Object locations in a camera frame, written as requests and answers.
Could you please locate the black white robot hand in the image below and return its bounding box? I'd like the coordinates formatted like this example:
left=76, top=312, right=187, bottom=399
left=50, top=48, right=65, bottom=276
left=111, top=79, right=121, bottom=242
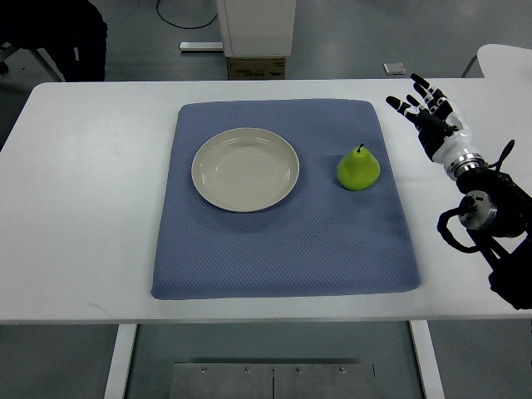
left=386, top=73, right=487, bottom=180

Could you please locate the green pear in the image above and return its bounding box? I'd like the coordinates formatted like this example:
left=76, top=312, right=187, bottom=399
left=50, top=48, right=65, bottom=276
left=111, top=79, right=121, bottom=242
left=337, top=144, right=381, bottom=191

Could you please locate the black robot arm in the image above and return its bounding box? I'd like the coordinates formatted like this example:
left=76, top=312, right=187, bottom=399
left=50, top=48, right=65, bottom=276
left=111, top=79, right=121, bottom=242
left=437, top=140, right=531, bottom=310

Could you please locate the small grey floor plate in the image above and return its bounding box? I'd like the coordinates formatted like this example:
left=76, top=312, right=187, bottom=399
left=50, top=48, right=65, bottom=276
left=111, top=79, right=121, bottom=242
left=382, top=62, right=406, bottom=76

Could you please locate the beige round plate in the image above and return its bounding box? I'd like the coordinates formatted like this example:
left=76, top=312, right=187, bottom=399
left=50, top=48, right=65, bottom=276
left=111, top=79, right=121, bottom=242
left=191, top=127, right=300, bottom=213

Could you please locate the white chair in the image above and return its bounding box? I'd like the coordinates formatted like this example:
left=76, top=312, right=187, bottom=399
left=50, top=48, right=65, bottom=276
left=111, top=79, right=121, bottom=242
left=477, top=44, right=532, bottom=81

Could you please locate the blue textured mat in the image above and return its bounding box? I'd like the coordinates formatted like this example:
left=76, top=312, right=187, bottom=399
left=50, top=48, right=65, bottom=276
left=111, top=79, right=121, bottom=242
left=151, top=99, right=421, bottom=300

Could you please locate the brown cardboard box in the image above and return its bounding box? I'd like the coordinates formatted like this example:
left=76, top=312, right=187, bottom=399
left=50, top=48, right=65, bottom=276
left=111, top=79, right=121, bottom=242
left=226, top=57, right=286, bottom=81

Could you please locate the right white table leg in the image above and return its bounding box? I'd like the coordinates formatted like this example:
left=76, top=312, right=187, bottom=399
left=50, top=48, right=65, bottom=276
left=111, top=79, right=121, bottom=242
left=409, top=320, right=445, bottom=399

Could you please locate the white table leg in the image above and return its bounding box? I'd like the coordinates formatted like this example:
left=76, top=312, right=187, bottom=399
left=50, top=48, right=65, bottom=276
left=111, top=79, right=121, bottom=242
left=103, top=324, right=137, bottom=399
left=409, top=320, right=445, bottom=399

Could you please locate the left white table leg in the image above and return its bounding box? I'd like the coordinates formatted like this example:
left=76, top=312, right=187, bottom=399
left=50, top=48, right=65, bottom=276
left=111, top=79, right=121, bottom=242
left=103, top=324, right=137, bottom=399

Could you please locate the person in black clothes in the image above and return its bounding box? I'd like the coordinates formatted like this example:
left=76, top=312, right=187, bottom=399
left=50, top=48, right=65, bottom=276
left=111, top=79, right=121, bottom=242
left=1, top=1, right=108, bottom=82

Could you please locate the aluminium rail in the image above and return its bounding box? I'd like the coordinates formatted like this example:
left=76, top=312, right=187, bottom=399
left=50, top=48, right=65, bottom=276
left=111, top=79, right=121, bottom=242
left=180, top=42, right=224, bottom=53

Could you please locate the black floor cable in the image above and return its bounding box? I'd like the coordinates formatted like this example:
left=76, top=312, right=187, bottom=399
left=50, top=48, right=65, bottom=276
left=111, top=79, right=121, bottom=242
left=155, top=0, right=218, bottom=30

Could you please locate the metal base plate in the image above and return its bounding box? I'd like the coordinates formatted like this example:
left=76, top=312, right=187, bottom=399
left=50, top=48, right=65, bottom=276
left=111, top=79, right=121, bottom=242
left=170, top=363, right=379, bottom=398

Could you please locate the white chair frame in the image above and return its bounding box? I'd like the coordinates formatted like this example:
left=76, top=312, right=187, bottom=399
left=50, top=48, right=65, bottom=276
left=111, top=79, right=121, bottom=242
left=1, top=43, right=62, bottom=82

